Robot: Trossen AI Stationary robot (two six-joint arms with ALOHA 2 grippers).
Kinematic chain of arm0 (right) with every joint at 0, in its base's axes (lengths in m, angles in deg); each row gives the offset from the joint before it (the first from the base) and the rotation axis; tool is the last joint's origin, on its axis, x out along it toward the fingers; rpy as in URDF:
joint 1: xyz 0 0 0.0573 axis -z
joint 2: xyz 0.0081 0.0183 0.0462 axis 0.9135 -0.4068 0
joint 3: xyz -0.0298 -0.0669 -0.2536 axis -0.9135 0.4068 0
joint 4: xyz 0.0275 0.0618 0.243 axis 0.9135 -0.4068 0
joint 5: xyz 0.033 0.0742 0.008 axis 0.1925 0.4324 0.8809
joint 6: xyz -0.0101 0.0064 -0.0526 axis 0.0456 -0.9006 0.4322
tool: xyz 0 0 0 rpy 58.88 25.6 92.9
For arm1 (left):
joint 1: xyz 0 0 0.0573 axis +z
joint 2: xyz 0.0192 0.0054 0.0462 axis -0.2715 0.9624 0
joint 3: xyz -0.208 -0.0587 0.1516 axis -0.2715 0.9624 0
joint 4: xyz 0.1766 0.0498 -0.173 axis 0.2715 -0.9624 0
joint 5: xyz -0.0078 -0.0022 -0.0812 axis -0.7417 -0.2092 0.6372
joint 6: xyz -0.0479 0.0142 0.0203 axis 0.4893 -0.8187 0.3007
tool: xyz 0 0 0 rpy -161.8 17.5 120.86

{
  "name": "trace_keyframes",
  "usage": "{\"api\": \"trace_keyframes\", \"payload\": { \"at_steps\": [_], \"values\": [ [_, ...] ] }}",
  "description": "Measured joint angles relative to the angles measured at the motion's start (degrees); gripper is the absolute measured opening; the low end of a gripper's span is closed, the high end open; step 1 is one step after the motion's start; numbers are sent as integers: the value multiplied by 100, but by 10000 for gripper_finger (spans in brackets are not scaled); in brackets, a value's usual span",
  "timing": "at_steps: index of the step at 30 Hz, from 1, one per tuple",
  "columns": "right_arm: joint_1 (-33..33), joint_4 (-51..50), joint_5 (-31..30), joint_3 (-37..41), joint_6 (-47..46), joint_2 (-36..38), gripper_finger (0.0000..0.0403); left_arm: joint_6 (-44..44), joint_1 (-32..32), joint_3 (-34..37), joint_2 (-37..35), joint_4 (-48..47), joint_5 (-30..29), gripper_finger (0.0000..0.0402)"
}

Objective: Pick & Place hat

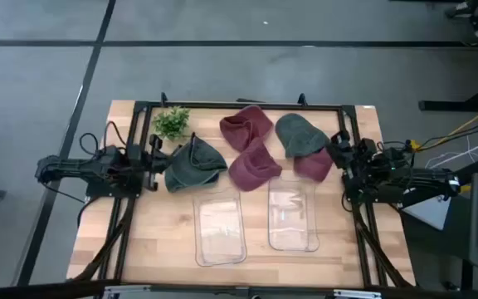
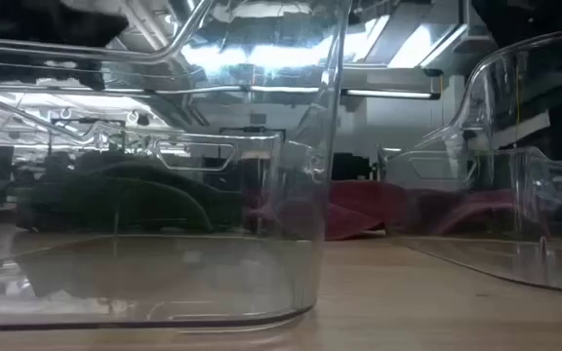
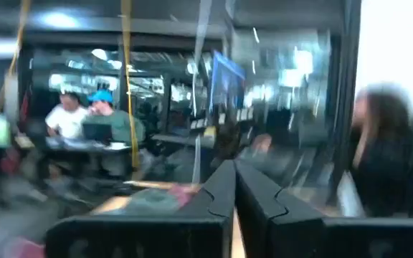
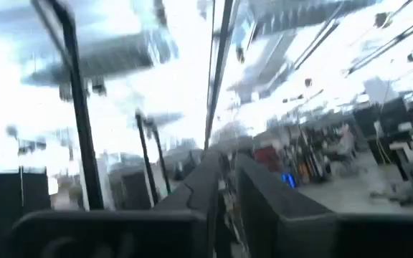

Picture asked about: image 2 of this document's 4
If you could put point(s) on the maroon cap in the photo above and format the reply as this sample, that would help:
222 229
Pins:
378 195
349 224

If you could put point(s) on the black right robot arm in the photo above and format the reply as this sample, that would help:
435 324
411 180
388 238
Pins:
530 19

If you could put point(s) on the dark appliance with pale top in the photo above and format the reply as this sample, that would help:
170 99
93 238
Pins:
256 175

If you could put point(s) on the clear plastic bin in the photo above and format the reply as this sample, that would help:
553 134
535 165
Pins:
530 263
305 273

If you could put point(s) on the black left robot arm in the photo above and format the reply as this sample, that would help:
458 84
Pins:
42 22

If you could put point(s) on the long ceiling light strip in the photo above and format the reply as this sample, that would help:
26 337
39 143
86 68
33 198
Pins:
388 93

